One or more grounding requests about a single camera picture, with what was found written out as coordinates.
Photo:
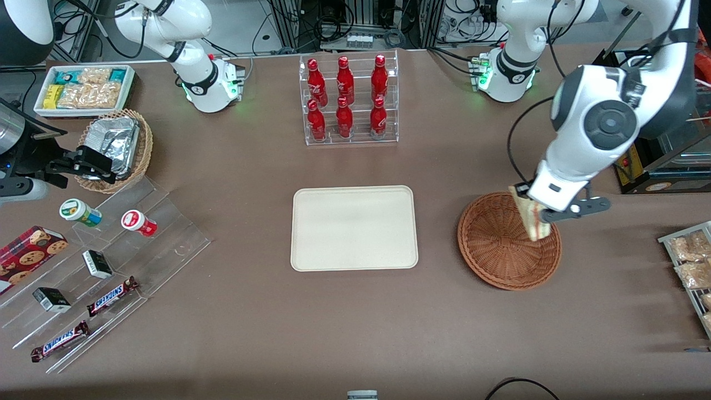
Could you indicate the triangle sandwich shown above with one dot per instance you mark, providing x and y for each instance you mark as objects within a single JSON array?
[{"x": 536, "y": 225}]

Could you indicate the teal snack packet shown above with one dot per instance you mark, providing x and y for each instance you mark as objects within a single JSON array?
[
  {"x": 66, "y": 76},
  {"x": 118, "y": 74}
]

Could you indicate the small dark green box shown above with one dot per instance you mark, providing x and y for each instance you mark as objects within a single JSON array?
[
  {"x": 53, "y": 300},
  {"x": 97, "y": 264}
]

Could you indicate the white plastic snack bin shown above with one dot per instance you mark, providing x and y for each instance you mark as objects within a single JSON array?
[{"x": 132, "y": 78}]

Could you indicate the clear acrylic bottle rack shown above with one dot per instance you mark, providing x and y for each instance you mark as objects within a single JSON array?
[{"x": 358, "y": 83}]

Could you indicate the aluminium frame rack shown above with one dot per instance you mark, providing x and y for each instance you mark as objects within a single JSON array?
[{"x": 289, "y": 22}]

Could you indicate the yellow snack packet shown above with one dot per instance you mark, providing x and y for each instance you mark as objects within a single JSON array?
[{"x": 53, "y": 96}]

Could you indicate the clear snack bag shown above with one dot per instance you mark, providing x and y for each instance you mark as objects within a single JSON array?
[
  {"x": 707, "y": 321},
  {"x": 694, "y": 275},
  {"x": 689, "y": 247},
  {"x": 706, "y": 301}
]

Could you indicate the red chocolate chip cookie box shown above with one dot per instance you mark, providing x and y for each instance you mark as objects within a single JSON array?
[{"x": 28, "y": 253}]

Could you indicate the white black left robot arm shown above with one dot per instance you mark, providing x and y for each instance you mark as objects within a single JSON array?
[{"x": 600, "y": 122}]

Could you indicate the small grey device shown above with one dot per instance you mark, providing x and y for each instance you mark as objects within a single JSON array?
[{"x": 362, "y": 395}]

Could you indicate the cream rectangular plastic tray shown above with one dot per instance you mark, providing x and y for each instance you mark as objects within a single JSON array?
[{"x": 355, "y": 228}]

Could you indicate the white power strip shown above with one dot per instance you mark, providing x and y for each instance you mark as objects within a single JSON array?
[{"x": 360, "y": 40}]

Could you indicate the red lidded snack cup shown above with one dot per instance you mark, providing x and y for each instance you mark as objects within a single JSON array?
[{"x": 136, "y": 221}]

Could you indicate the Snickers chocolate bar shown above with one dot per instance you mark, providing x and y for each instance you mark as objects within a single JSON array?
[
  {"x": 111, "y": 297},
  {"x": 60, "y": 340}
]

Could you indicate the brown wicker basket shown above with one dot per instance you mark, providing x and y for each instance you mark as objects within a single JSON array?
[{"x": 494, "y": 244}]

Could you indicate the silver foil wrapped pack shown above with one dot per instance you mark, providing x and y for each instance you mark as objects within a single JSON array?
[{"x": 114, "y": 139}]

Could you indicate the green sunflower label cup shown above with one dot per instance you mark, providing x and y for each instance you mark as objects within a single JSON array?
[{"x": 78, "y": 211}]

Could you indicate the clear acrylic stepped stand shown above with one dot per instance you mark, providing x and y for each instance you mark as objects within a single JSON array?
[
  {"x": 72, "y": 278},
  {"x": 178, "y": 244}
]

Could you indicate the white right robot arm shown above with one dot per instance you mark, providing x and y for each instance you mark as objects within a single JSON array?
[{"x": 194, "y": 22}]

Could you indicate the yellow emergency stop box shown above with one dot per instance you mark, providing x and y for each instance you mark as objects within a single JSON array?
[{"x": 627, "y": 164}]

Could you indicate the clear bag of nuts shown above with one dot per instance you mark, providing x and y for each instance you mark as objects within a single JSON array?
[
  {"x": 89, "y": 95},
  {"x": 94, "y": 75}
]

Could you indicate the red soda bottle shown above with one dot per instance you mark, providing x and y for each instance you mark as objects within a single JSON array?
[
  {"x": 379, "y": 75},
  {"x": 315, "y": 78},
  {"x": 378, "y": 115},
  {"x": 345, "y": 78},
  {"x": 344, "y": 118},
  {"x": 316, "y": 119}
]

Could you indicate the light wicker basket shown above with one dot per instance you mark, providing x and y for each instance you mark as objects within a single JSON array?
[{"x": 145, "y": 144}]

